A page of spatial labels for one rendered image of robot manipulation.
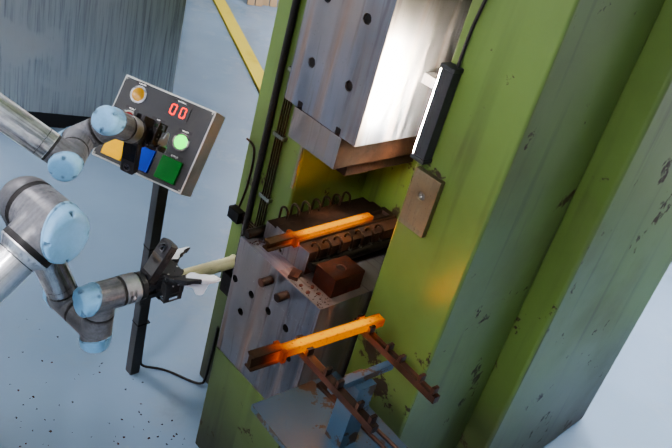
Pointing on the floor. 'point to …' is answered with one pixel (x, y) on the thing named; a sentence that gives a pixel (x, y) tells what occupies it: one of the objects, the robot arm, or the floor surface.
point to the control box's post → (140, 270)
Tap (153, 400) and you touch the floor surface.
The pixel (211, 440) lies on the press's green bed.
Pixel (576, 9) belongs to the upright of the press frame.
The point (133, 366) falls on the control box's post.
